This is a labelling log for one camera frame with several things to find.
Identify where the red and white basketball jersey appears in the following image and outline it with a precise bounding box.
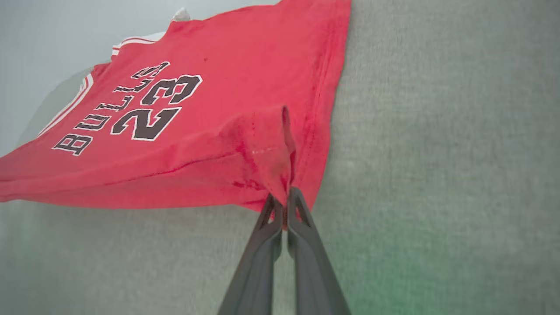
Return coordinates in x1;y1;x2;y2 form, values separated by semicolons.
0;0;352;230

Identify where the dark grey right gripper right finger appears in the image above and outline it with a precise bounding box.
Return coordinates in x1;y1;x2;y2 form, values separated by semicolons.
287;187;350;315

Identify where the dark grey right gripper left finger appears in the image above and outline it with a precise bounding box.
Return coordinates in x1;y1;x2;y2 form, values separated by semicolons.
217;195;283;315

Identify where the grey fabric sofa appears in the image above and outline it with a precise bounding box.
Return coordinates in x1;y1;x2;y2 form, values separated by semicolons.
0;0;560;315

